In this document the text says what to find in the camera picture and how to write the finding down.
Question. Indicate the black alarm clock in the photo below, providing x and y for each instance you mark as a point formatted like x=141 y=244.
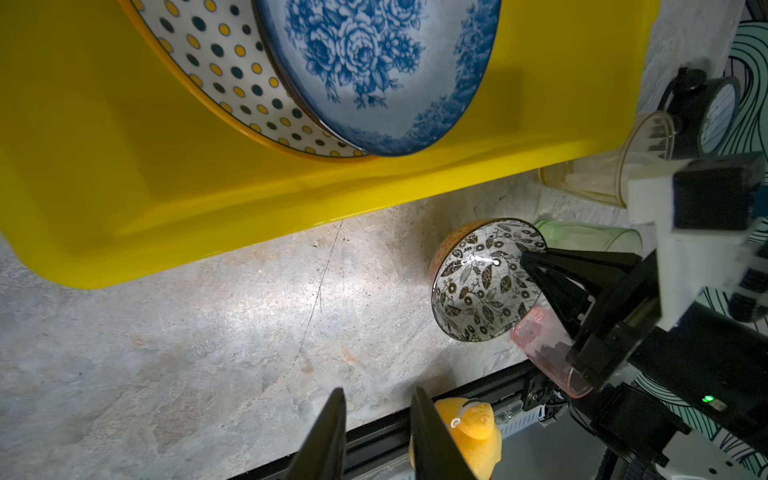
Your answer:
x=702 y=109

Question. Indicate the yellow plastic bin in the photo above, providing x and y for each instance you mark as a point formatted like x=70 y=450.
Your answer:
x=112 y=170

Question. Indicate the amber plastic cup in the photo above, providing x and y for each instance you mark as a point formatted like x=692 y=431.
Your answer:
x=604 y=177

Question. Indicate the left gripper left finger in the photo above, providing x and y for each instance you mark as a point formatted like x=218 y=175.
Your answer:
x=322 y=454

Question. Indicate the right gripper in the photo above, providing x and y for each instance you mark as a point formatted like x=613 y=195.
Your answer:
x=624 y=312

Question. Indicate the yellow plush bear red dress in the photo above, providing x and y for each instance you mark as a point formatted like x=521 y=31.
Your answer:
x=472 y=426

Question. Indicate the pink plastic cup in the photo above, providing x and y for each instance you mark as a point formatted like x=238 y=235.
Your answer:
x=545 y=342

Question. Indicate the black leaf patterned bowl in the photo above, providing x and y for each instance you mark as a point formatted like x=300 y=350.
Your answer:
x=479 y=289

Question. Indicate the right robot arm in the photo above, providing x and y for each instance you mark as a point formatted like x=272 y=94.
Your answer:
x=712 y=364

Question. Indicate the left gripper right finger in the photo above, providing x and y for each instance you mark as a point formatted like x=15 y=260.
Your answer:
x=435 y=454

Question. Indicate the blue floral bowl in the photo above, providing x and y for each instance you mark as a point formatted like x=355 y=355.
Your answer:
x=388 y=77

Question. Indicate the dotted plate yellow rim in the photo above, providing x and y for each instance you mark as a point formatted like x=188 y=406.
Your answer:
x=214 y=48

